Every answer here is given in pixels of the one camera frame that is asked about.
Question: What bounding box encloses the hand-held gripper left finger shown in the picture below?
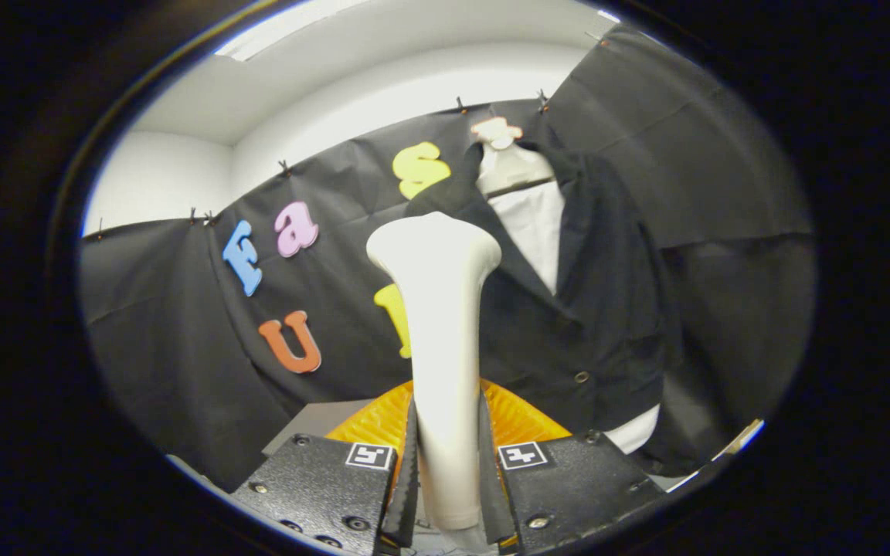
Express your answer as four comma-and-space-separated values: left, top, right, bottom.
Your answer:
230, 378, 420, 556

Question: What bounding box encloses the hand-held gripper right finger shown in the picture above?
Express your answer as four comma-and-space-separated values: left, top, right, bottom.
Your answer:
478, 378, 666, 555

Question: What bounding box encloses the white garment steamer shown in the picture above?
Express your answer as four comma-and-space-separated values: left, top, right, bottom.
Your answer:
366, 212, 503, 534

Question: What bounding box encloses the black suit jacket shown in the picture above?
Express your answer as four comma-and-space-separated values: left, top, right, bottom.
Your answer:
405, 124, 685, 476

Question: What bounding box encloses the grey cabinet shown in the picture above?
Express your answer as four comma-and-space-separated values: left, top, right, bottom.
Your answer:
262, 398, 372, 456

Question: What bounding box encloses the white mannequin torso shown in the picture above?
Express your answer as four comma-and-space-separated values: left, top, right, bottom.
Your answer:
474, 117, 661, 455

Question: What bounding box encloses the black backdrop cloth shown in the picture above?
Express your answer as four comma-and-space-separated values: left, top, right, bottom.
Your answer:
545, 23, 817, 472
78, 99, 554, 493

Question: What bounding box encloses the ceiling light panel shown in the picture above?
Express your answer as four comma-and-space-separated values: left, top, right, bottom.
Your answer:
213, 0, 369, 61

